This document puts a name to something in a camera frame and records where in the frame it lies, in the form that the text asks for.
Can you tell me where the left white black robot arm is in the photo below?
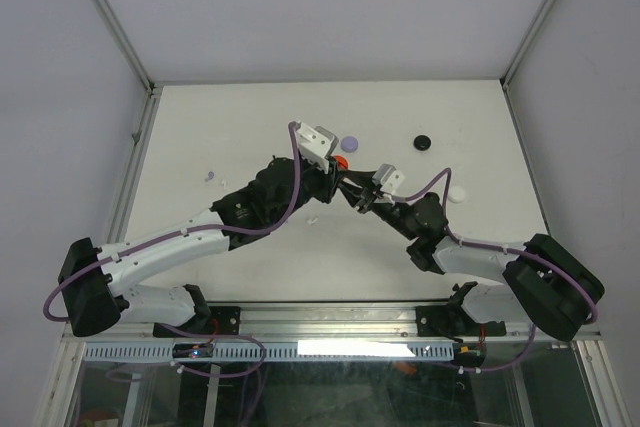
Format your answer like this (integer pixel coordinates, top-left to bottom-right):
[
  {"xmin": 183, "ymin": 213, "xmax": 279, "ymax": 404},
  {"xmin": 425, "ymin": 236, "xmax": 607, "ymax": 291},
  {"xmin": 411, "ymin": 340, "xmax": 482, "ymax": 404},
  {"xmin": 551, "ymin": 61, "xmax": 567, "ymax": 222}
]
[{"xmin": 58, "ymin": 155, "xmax": 341, "ymax": 337}]

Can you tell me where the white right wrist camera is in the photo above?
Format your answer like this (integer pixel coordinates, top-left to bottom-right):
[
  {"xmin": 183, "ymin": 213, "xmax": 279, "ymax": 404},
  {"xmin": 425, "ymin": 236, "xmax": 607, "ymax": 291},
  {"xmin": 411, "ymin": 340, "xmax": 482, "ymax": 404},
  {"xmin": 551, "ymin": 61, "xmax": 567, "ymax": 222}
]
[{"xmin": 372, "ymin": 164, "xmax": 405, "ymax": 197}]

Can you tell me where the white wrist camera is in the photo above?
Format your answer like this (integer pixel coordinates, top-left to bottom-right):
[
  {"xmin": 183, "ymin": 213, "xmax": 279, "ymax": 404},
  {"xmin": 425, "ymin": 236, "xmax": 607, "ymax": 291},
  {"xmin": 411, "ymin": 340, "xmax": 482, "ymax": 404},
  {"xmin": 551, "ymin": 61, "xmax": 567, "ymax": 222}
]
[
  {"xmin": 372, "ymin": 164, "xmax": 405, "ymax": 197},
  {"xmin": 294, "ymin": 122, "xmax": 339, "ymax": 173}
]

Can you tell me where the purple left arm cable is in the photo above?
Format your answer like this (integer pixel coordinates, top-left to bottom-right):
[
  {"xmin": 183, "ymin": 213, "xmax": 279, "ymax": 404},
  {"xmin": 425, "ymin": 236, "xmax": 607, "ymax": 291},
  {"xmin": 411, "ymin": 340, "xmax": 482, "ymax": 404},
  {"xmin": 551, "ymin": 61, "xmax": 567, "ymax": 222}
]
[{"xmin": 41, "ymin": 120, "xmax": 303, "ymax": 323}]

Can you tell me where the orange earbud charging case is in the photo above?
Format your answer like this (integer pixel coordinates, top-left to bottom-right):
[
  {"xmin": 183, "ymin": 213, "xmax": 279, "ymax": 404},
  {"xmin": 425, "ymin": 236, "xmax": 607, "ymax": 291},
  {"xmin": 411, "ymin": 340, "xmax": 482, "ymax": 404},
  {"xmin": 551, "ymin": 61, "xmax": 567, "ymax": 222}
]
[{"xmin": 333, "ymin": 155, "xmax": 349, "ymax": 170}]

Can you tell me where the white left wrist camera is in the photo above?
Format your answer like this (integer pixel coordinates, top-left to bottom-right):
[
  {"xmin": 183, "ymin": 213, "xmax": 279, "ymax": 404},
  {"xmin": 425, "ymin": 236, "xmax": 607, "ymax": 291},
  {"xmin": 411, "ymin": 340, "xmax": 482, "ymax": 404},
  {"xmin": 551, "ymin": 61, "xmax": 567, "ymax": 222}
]
[{"xmin": 294, "ymin": 122, "xmax": 339, "ymax": 173}]

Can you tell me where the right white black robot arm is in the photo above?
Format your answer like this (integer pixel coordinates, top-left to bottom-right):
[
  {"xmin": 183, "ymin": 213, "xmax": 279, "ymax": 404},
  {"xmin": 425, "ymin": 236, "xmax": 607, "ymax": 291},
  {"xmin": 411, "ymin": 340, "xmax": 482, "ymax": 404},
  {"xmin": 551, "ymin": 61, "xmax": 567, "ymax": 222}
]
[{"xmin": 339, "ymin": 165, "xmax": 605, "ymax": 342}]

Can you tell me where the white earbud charging case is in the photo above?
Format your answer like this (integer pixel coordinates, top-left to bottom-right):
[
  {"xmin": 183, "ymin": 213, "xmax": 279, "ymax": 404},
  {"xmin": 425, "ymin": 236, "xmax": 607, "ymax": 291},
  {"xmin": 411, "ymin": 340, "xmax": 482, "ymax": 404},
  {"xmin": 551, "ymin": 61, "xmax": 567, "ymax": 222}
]
[{"xmin": 447, "ymin": 186, "xmax": 467, "ymax": 204}]

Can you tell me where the purple earbud charging case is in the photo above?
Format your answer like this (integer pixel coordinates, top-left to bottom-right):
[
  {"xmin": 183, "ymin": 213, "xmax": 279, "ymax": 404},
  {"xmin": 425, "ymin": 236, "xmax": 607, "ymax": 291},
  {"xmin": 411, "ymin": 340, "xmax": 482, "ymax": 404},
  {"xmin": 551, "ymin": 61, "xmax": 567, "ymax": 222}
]
[{"xmin": 340, "ymin": 136, "xmax": 359, "ymax": 153}]

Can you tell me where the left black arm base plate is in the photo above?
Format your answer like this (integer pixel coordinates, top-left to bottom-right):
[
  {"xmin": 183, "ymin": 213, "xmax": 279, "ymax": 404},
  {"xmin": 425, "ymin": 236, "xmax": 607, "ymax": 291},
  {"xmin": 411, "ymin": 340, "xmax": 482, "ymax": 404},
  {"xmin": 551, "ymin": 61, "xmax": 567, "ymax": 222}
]
[{"xmin": 152, "ymin": 304, "xmax": 241, "ymax": 338}]

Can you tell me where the black earbud charging case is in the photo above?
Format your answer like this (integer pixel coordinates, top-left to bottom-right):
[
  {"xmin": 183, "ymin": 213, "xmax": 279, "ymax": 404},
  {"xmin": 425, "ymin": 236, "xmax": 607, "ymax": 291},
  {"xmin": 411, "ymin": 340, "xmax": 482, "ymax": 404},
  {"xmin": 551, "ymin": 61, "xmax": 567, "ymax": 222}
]
[{"xmin": 413, "ymin": 134, "xmax": 432, "ymax": 152}]

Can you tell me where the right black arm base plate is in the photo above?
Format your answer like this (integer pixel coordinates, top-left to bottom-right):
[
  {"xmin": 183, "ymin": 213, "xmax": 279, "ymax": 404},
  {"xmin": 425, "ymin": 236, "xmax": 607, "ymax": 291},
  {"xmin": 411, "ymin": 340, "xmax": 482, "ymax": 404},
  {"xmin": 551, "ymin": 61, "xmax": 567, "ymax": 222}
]
[{"xmin": 414, "ymin": 305, "xmax": 506, "ymax": 342}]

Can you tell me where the aluminium mounting rail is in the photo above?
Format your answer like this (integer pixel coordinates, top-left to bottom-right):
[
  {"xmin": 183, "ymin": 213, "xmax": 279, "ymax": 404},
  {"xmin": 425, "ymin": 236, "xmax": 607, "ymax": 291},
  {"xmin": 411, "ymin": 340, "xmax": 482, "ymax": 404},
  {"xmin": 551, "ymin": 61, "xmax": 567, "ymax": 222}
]
[{"xmin": 61, "ymin": 302, "xmax": 601, "ymax": 343}]

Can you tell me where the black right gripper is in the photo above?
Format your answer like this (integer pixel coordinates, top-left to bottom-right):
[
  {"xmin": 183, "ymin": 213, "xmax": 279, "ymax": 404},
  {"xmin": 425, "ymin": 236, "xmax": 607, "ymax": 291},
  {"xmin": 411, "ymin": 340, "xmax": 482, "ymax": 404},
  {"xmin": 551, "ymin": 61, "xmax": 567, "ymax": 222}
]
[{"xmin": 340, "ymin": 170, "xmax": 418, "ymax": 241}]

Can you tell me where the white slotted cable duct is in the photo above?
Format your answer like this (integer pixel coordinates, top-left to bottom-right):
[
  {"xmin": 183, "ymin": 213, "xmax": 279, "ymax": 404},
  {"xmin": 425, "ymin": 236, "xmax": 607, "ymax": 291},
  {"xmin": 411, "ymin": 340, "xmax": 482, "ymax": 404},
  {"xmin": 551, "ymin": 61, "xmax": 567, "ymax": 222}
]
[{"xmin": 84, "ymin": 340, "xmax": 454, "ymax": 364}]

